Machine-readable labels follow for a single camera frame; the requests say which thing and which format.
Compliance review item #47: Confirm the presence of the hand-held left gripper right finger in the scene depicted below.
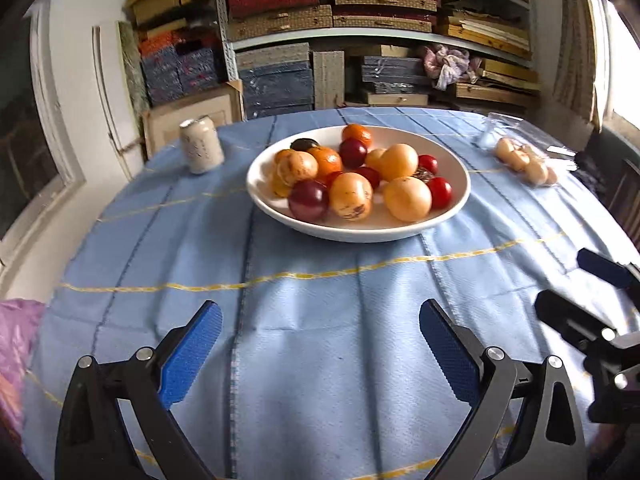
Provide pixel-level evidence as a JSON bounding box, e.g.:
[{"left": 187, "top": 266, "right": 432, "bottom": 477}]
[{"left": 419, "top": 299, "right": 588, "bottom": 480}]

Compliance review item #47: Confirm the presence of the white oval plate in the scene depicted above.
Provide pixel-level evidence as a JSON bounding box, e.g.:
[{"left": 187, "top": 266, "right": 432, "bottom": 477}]
[{"left": 246, "top": 125, "right": 471, "bottom": 243}]

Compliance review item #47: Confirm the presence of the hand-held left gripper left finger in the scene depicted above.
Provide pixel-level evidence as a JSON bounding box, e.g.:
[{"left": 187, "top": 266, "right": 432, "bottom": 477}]
[{"left": 55, "top": 300, "right": 224, "bottom": 480}]

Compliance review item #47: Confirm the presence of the dark window white frame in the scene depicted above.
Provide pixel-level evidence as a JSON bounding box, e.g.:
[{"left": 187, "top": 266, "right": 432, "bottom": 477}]
[{"left": 0, "top": 10, "right": 83, "bottom": 261}]

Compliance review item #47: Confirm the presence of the blue checked tablecloth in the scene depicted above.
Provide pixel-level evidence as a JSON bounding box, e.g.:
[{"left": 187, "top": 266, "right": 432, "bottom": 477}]
[{"left": 22, "top": 107, "right": 640, "bottom": 480}]

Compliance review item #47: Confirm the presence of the bright window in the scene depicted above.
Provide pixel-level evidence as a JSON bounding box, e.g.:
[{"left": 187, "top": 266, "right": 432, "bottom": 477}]
[{"left": 585, "top": 0, "right": 640, "bottom": 126}]

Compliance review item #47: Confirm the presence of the shelf of stacked boxes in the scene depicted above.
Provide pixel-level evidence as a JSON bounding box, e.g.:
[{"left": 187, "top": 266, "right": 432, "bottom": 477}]
[{"left": 222, "top": 0, "right": 543, "bottom": 118}]

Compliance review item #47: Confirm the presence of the large dark red plum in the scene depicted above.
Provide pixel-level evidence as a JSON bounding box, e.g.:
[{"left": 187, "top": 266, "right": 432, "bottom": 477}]
[{"left": 287, "top": 180, "right": 331, "bottom": 223}]

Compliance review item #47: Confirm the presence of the pile of tan longans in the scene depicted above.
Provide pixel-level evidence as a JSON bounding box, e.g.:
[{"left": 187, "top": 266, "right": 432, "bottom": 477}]
[{"left": 494, "top": 137, "right": 559, "bottom": 187}]

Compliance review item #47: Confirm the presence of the brick pattern curtain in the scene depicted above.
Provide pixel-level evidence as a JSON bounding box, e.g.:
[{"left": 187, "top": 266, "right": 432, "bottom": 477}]
[{"left": 552, "top": 0, "right": 608, "bottom": 131}]

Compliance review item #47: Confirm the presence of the small orange tangerine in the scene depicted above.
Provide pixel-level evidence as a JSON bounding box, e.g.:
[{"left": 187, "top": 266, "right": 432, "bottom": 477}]
[{"left": 342, "top": 124, "right": 374, "bottom": 150}]

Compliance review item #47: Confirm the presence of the dark chair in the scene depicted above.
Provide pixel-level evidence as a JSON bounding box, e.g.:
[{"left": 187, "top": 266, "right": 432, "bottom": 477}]
[{"left": 575, "top": 130, "right": 640, "bottom": 241}]

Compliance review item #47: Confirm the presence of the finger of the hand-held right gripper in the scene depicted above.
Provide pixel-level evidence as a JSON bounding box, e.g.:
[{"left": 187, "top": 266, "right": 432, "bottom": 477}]
[
  {"left": 534, "top": 289, "right": 640, "bottom": 354},
  {"left": 576, "top": 247, "right": 640, "bottom": 306}
]

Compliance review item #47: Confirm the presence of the mottled green board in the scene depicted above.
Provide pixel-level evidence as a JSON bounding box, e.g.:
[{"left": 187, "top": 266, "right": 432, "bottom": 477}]
[{"left": 117, "top": 20, "right": 151, "bottom": 111}]

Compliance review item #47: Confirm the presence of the large orange tangerine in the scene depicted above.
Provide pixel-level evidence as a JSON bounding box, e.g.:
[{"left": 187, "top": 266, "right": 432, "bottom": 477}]
[{"left": 306, "top": 146, "right": 344, "bottom": 178}]

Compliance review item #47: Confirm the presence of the small spotted yellow fruit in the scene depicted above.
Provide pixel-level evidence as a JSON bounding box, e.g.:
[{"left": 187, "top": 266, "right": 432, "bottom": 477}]
[{"left": 276, "top": 150, "right": 319, "bottom": 187}]

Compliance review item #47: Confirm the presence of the white metal shelf rack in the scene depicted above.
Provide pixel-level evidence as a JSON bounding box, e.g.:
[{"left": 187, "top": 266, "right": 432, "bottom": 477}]
[{"left": 212, "top": 0, "right": 533, "bottom": 111}]

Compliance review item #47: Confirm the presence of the pink purple cloth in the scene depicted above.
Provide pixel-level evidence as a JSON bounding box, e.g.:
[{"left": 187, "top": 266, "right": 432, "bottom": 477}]
[{"left": 0, "top": 299, "right": 46, "bottom": 441}]

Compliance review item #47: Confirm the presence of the beige cardboard box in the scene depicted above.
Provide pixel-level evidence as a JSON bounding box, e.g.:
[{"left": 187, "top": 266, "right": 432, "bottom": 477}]
[{"left": 142, "top": 80, "right": 246, "bottom": 158}]

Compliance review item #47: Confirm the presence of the pink cloth bundle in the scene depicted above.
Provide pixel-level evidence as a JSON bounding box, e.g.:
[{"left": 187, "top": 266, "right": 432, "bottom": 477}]
[{"left": 422, "top": 45, "right": 483, "bottom": 91}]

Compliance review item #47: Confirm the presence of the stack of blue patterned boxes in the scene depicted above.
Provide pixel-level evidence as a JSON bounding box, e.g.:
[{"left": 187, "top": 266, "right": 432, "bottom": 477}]
[{"left": 139, "top": 30, "right": 226, "bottom": 107}]

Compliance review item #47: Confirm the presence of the clear plastic packaging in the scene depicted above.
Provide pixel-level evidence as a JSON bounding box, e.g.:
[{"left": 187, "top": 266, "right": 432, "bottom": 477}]
[{"left": 475, "top": 112, "right": 578, "bottom": 171}]

